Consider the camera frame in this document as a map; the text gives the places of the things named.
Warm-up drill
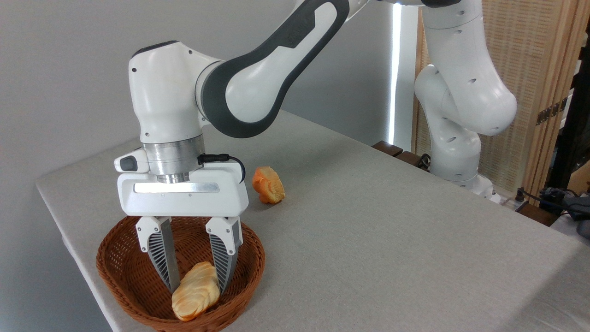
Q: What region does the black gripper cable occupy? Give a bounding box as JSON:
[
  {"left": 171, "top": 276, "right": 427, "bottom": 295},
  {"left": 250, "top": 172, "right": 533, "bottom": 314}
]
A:
[{"left": 197, "top": 154, "right": 247, "bottom": 184}]

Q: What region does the pale yellow bread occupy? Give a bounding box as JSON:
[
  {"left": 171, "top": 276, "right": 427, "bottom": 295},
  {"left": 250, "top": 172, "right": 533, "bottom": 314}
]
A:
[{"left": 171, "top": 261, "right": 221, "bottom": 321}]

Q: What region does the grey tablecloth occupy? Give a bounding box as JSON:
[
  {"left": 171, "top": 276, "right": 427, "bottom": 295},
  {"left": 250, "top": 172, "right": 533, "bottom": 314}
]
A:
[{"left": 35, "top": 110, "right": 590, "bottom": 332}]

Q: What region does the dark wooden slat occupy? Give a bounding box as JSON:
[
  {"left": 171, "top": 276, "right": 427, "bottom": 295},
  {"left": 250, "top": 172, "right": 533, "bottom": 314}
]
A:
[
  {"left": 372, "top": 140, "right": 404, "bottom": 157},
  {"left": 395, "top": 151, "right": 430, "bottom": 172}
]

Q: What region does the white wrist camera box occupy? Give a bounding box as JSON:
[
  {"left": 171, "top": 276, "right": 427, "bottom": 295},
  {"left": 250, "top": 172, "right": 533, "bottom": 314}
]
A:
[{"left": 114, "top": 148, "right": 150, "bottom": 174}]

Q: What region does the brown wicker basket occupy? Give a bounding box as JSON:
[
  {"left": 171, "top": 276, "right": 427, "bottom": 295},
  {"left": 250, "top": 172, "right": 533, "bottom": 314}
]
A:
[{"left": 96, "top": 214, "right": 266, "bottom": 332}]

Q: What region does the black cable bundle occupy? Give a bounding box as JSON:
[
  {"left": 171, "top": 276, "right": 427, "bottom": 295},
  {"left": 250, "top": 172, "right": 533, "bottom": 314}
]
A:
[{"left": 515, "top": 186, "right": 590, "bottom": 238}]

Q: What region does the orange bread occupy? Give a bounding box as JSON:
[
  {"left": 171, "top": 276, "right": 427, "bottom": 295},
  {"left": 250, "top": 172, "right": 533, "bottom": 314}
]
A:
[{"left": 252, "top": 166, "right": 286, "bottom": 204}]

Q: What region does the black screen hinge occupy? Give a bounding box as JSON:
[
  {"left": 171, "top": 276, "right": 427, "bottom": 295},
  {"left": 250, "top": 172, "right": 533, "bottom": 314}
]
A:
[{"left": 536, "top": 98, "right": 568, "bottom": 126}]

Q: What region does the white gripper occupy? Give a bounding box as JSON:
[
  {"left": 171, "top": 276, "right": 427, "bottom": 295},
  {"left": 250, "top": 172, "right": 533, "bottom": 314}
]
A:
[{"left": 116, "top": 166, "right": 249, "bottom": 295}]

